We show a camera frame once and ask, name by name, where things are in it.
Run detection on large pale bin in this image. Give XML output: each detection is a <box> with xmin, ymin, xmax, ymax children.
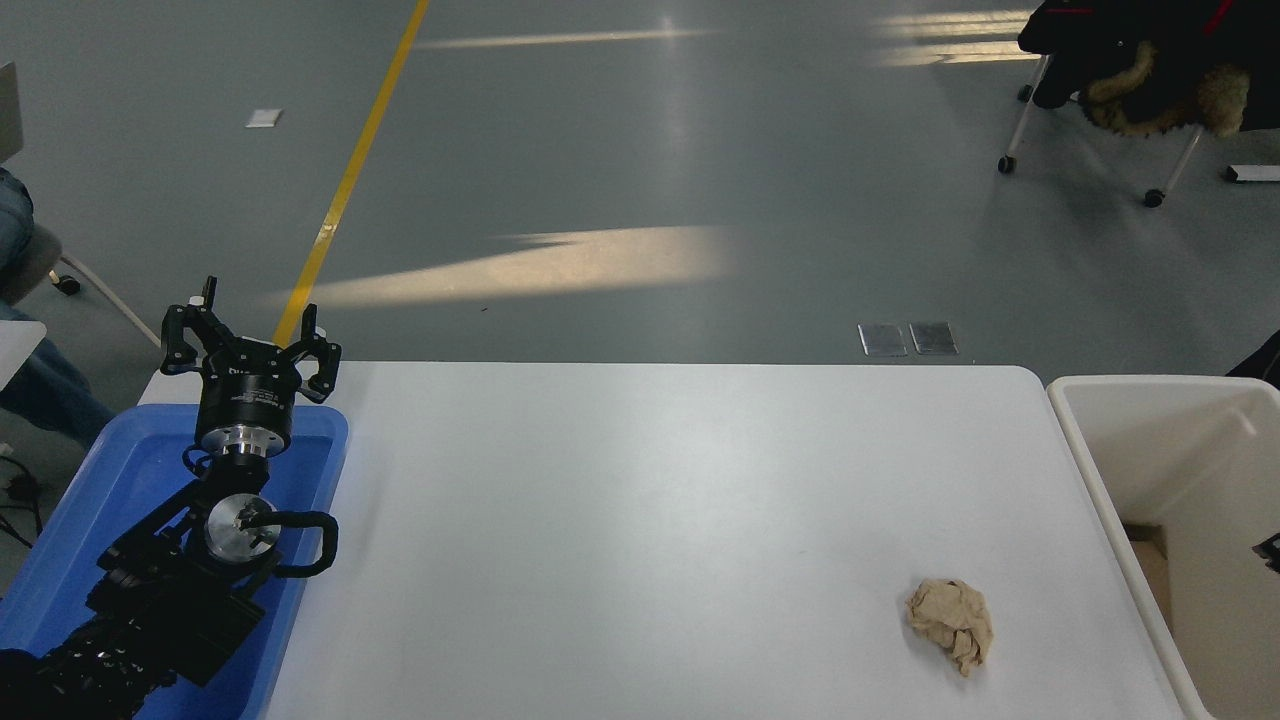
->
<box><xmin>1046</xmin><ymin>375</ymin><xmax>1280</xmax><ymax>720</ymax></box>

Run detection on black fur-trimmed jacket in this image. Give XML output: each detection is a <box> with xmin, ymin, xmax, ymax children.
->
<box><xmin>1018</xmin><ymin>0</ymin><xmax>1280</xmax><ymax>139</ymax></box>

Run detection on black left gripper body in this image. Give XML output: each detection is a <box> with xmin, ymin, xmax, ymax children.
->
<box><xmin>194</xmin><ymin>340</ymin><xmax>303</xmax><ymax>435</ymax></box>

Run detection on crumpled tan paper ball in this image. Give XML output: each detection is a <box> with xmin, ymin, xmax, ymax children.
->
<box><xmin>906</xmin><ymin>578</ymin><xmax>995</xmax><ymax>678</ymax></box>

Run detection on white-legged wheeled chair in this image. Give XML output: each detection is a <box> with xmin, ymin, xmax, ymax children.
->
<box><xmin>997</xmin><ymin>55</ymin><xmax>1207</xmax><ymax>208</ymax></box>

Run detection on seated person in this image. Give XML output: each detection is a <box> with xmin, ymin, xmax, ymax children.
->
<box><xmin>0</xmin><ymin>168</ymin><xmax>118</xmax><ymax>448</ymax></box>

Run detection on small white table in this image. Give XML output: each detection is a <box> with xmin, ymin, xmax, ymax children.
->
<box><xmin>0</xmin><ymin>320</ymin><xmax>48</xmax><ymax>389</ymax></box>

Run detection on black floor cables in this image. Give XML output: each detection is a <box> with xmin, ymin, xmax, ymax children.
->
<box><xmin>0</xmin><ymin>455</ymin><xmax>44</xmax><ymax>549</ymax></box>

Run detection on grey office chair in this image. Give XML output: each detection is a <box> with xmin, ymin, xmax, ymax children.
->
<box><xmin>0</xmin><ymin>224</ymin><xmax>163</xmax><ymax>353</ymax></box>

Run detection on grey panel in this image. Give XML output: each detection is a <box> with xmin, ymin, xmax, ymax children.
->
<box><xmin>0</xmin><ymin>60</ymin><xmax>24</xmax><ymax>164</ymax></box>

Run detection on blue plastic tray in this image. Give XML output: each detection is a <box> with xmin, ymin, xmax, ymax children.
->
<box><xmin>0</xmin><ymin>403</ymin><xmax>349</xmax><ymax>720</ymax></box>

